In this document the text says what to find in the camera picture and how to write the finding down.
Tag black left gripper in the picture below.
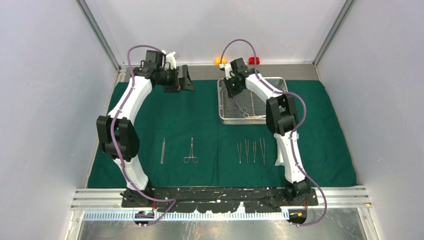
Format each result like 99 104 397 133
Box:
156 65 195 93

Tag metal mesh instrument tray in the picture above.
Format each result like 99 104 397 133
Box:
217 74 287 125

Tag steel surgical forceps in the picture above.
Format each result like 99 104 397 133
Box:
236 142 243 164

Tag steel needle holder clamp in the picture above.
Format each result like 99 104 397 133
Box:
252 141 257 163

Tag long steel probe rod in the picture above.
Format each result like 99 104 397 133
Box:
160 137 166 164

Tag green surgical drape cloth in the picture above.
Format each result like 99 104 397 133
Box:
87 78 358 189

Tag steel ring-handled hemostat clamp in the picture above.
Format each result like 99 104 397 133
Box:
183 137 199 164

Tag white sterile packet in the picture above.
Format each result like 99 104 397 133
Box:
274 140 285 166

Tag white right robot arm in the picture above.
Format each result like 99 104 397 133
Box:
218 58 311 205

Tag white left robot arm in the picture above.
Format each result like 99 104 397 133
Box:
96 50 196 207

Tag red toy block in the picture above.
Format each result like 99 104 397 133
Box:
248 56 260 65

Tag yellow toy block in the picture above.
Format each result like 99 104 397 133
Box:
214 57 227 66

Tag steel ring-handled scissors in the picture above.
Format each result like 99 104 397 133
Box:
231 98 254 118

